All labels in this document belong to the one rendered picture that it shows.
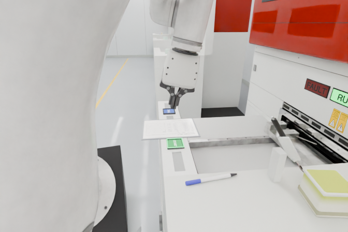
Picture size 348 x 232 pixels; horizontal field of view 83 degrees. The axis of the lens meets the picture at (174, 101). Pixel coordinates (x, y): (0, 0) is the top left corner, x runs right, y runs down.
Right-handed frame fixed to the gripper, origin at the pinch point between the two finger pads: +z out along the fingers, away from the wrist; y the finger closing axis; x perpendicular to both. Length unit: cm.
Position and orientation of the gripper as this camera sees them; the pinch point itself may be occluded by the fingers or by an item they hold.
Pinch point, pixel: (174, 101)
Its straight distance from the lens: 60.3
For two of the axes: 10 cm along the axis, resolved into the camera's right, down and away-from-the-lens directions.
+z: -2.1, 9.2, 3.4
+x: 1.0, 3.7, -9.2
